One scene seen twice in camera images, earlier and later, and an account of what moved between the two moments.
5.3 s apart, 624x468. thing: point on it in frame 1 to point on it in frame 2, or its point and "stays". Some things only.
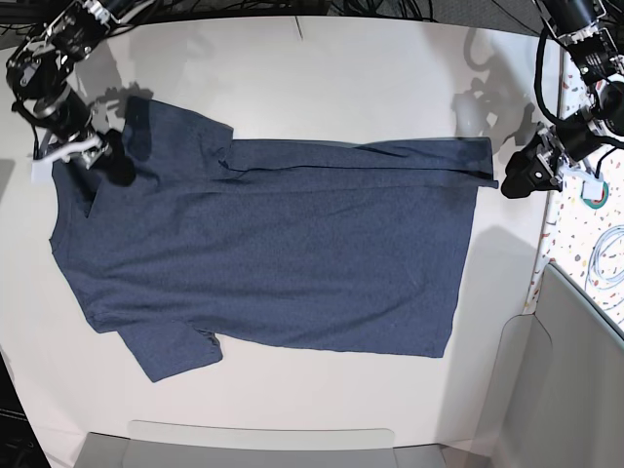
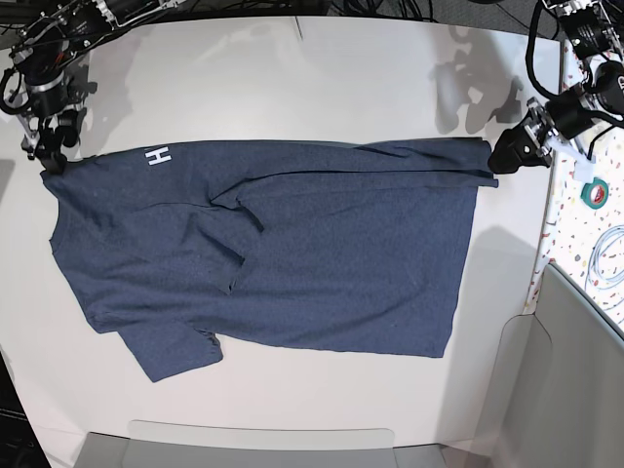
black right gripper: [526, 173] to [515, 148]
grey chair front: [188, 445] stays
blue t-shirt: [339, 245] stays
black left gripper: [114, 165] to [56, 130]
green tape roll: [594, 203] stays
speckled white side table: [586, 228] stays
